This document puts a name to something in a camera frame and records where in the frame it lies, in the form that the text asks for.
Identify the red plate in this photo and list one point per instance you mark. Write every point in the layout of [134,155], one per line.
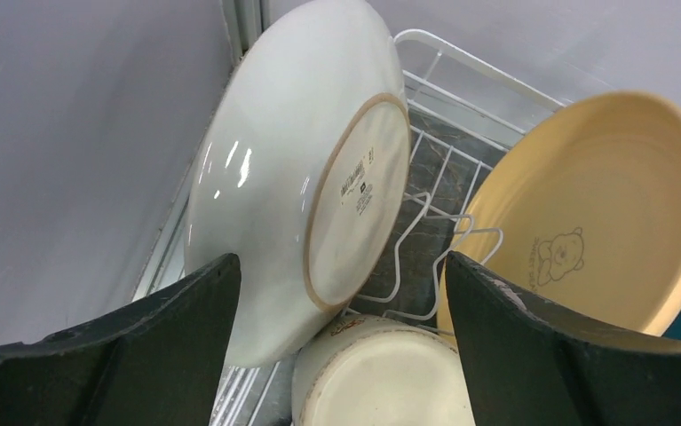
[301,173]

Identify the white wire dish rack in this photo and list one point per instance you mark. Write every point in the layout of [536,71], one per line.
[457,140]

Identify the green interior mug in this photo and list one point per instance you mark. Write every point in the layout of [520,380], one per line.
[369,370]

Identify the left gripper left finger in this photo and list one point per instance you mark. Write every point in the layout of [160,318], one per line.
[156,361]

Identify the orange plate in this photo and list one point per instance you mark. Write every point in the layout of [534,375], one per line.
[585,210]

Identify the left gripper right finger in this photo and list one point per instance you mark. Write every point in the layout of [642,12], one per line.
[529,361]

